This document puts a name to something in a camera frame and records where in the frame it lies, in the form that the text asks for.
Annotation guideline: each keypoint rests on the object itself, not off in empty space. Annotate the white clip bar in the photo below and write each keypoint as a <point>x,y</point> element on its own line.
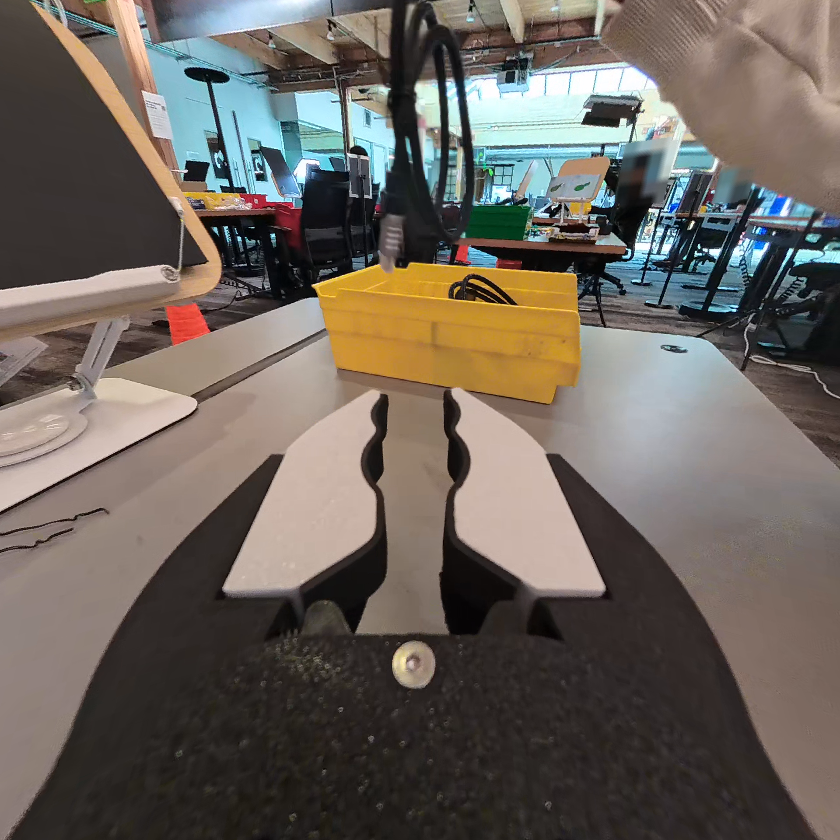
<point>85,295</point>

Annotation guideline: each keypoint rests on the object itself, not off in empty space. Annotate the orange traffic cone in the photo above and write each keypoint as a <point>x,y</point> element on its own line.
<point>187,325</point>

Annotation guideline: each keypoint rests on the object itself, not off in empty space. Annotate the wooden board green shapes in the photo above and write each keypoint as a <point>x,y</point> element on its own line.
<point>577,187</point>

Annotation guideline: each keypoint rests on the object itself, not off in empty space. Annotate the black board wooden rim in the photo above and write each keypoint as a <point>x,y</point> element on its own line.
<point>65,164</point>

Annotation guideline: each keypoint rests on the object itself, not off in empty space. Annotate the yellow plastic bin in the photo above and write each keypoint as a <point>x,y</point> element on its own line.
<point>446,341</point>

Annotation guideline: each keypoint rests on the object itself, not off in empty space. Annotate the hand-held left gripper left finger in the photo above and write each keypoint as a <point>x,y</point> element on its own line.
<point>308,518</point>

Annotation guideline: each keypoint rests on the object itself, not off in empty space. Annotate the black office chair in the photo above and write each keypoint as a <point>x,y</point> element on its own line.
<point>334,223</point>

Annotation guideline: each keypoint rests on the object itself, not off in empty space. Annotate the green bin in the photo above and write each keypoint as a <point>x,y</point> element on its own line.
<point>497,223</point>

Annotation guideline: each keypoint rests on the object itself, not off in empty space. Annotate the yellow parts trays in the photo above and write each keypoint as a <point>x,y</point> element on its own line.
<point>216,200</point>

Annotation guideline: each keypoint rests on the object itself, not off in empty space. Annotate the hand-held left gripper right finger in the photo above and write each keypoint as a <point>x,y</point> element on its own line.
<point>525,518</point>

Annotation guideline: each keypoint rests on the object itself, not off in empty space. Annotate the person's right forearm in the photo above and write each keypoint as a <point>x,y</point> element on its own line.
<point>741,79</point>

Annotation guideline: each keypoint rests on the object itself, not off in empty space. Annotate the wooden table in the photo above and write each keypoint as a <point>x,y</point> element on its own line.
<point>544,246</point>
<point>236,216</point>

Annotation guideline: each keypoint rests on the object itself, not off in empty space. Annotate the black pole lamp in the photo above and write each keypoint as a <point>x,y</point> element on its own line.
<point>213,118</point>

